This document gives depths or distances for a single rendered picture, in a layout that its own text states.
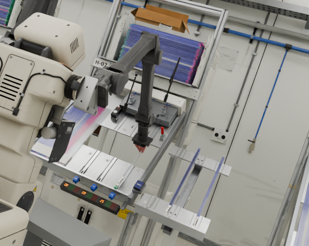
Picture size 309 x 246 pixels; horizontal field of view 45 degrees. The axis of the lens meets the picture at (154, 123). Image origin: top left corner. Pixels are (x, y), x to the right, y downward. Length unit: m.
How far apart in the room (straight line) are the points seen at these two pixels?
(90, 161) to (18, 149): 0.82
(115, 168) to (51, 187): 0.59
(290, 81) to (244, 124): 0.59
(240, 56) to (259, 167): 1.11
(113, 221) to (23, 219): 1.26
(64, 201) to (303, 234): 1.40
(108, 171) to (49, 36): 0.94
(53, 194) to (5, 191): 1.15
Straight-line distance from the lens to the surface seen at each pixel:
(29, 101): 1.25
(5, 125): 1.34
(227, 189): 3.77
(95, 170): 2.03
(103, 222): 2.34
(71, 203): 2.42
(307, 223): 1.98
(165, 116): 2.21
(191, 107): 2.34
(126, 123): 2.25
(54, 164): 2.08
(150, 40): 1.60
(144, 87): 1.78
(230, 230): 3.84
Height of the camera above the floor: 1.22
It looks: 3 degrees down
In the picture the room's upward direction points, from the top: 19 degrees clockwise
